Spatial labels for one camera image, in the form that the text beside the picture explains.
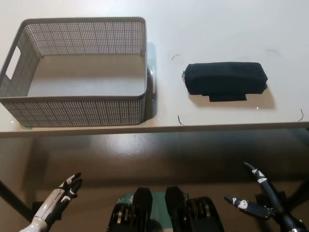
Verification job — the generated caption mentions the black ribbed robot body block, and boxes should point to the black ribbed robot body block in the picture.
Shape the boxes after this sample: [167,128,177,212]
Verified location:
[165,186,224,232]
[107,187,154,232]

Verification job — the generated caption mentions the black robot legs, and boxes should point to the black robot legs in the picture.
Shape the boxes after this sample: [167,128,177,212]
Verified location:
[117,190,189,229]

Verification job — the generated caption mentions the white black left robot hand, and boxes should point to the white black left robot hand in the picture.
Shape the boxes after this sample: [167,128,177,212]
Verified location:
[31,172,83,225]

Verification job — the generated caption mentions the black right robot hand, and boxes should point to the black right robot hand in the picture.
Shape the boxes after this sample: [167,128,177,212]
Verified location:
[224,161,307,232]

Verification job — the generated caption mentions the black fabric pencil case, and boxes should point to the black fabric pencil case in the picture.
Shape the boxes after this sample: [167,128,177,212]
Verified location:
[181,62,268,96]

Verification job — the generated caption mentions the black tape patch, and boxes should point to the black tape patch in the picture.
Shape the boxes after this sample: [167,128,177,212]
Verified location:
[201,93,248,103]

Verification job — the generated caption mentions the black table leg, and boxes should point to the black table leg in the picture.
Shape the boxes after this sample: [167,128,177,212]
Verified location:
[288,180,309,211]
[0,178,33,219]

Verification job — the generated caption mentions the grey perforated plastic basket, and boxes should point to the grey perforated plastic basket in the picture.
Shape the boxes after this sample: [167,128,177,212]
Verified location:
[0,16,148,128]

